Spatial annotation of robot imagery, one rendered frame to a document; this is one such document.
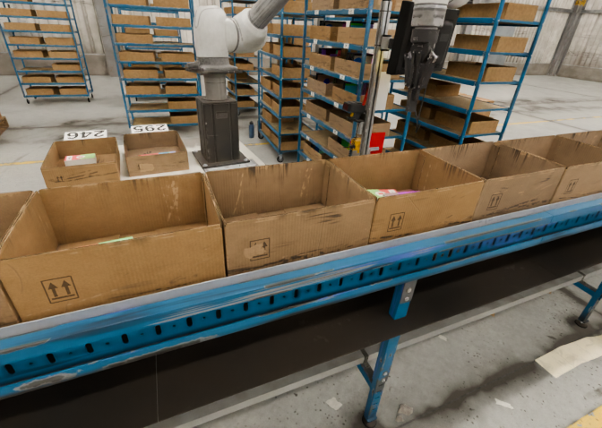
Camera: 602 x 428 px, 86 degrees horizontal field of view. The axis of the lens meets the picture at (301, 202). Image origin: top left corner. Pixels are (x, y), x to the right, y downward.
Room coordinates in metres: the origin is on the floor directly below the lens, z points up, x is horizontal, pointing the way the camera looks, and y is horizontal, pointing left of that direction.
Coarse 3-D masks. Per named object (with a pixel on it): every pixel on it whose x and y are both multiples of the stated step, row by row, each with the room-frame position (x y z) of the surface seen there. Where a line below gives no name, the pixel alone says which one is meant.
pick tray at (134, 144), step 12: (156, 132) 1.81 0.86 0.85; (168, 132) 1.84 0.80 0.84; (132, 144) 1.75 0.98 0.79; (144, 144) 1.78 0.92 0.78; (156, 144) 1.81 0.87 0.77; (168, 144) 1.84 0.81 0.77; (180, 144) 1.74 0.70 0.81; (132, 156) 1.64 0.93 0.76; (144, 156) 1.44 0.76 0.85; (156, 156) 1.46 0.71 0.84; (168, 156) 1.49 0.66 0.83; (180, 156) 1.51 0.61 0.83; (132, 168) 1.41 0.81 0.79; (144, 168) 1.43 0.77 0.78; (156, 168) 1.46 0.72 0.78; (168, 168) 1.48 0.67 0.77; (180, 168) 1.51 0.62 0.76
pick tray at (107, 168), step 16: (64, 144) 1.57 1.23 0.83; (80, 144) 1.60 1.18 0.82; (96, 144) 1.64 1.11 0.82; (112, 144) 1.67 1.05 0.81; (48, 160) 1.37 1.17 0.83; (112, 160) 1.57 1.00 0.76; (48, 176) 1.23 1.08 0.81; (64, 176) 1.25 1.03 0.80; (80, 176) 1.28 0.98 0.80; (96, 176) 1.31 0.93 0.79; (112, 176) 1.34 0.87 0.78
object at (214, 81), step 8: (192, 72) 1.67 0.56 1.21; (200, 72) 1.58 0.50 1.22; (208, 72) 1.59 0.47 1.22; (216, 72) 1.62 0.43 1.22; (224, 72) 1.65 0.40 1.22; (232, 72) 1.67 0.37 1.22; (240, 72) 1.70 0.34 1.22; (208, 80) 1.68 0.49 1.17; (216, 80) 1.68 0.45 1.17; (224, 80) 1.71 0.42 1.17; (208, 88) 1.68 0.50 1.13; (216, 88) 1.68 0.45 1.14; (224, 88) 1.71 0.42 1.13; (208, 96) 1.68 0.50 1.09; (216, 96) 1.67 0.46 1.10; (224, 96) 1.70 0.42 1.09
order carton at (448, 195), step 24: (360, 168) 1.06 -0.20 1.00; (384, 168) 1.10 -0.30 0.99; (408, 168) 1.15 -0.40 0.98; (432, 168) 1.09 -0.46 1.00; (456, 168) 1.00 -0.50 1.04; (432, 192) 0.82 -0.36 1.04; (456, 192) 0.86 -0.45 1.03; (480, 192) 0.90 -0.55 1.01; (384, 216) 0.76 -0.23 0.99; (408, 216) 0.79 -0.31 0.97; (432, 216) 0.83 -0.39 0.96; (456, 216) 0.87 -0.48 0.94; (384, 240) 0.76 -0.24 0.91
